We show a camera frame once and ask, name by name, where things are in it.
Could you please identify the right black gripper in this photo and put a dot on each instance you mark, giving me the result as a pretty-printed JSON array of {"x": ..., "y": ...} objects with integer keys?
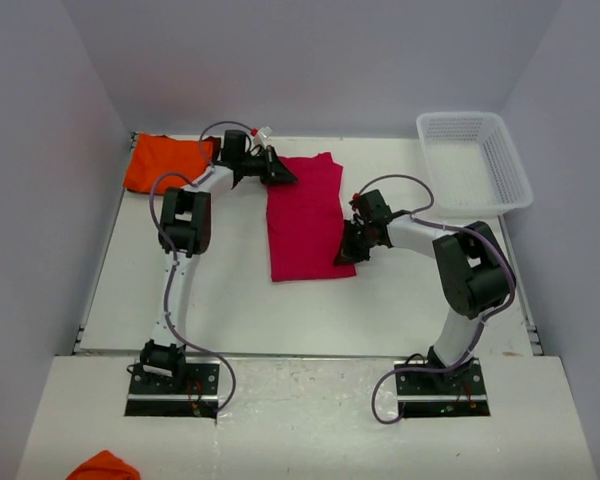
[{"x": 348, "y": 254}]

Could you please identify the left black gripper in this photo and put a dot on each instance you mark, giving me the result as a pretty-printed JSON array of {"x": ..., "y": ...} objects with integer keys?
[{"x": 274, "y": 171}]

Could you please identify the pink t shirt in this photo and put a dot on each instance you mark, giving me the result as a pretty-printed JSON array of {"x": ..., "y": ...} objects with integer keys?
[{"x": 305, "y": 222}]

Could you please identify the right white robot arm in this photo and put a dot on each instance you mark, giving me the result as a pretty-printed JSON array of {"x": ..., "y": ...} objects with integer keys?
[{"x": 476, "y": 279}]

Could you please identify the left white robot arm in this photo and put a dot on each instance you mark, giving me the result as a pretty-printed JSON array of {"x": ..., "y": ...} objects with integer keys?
[{"x": 180, "y": 208}]

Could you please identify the folded orange t shirt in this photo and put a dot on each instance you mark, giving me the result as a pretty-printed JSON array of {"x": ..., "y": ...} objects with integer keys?
[{"x": 154, "y": 156}]

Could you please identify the white plastic basket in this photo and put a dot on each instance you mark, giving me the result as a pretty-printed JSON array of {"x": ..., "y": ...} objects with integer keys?
[{"x": 473, "y": 165}]

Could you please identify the orange cloth at bottom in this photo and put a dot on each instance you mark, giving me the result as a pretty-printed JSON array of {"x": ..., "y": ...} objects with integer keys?
[{"x": 104, "y": 466}]

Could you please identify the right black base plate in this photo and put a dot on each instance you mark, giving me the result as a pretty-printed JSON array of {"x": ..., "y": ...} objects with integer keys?
[{"x": 453, "y": 395}]

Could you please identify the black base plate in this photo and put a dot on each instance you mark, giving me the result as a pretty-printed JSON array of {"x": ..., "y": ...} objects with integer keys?
[
  {"x": 453, "y": 395},
  {"x": 190, "y": 391}
]

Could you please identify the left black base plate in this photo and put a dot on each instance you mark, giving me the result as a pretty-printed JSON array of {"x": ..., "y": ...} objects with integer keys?
[{"x": 190, "y": 391}]

